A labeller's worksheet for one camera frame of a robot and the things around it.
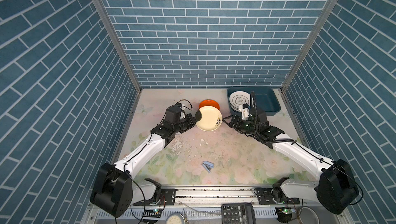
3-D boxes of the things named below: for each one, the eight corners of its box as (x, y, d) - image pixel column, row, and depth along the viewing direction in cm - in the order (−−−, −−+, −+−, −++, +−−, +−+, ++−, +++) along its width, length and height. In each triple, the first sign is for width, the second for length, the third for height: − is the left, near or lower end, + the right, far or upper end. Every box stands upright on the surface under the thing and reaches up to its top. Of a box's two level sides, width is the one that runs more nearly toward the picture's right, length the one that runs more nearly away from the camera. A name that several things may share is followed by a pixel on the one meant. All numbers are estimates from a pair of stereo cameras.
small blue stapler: (200, 166, 85) (200, 164, 83) (205, 159, 88) (205, 158, 86) (209, 172, 83) (209, 171, 81) (214, 165, 86) (214, 164, 84)
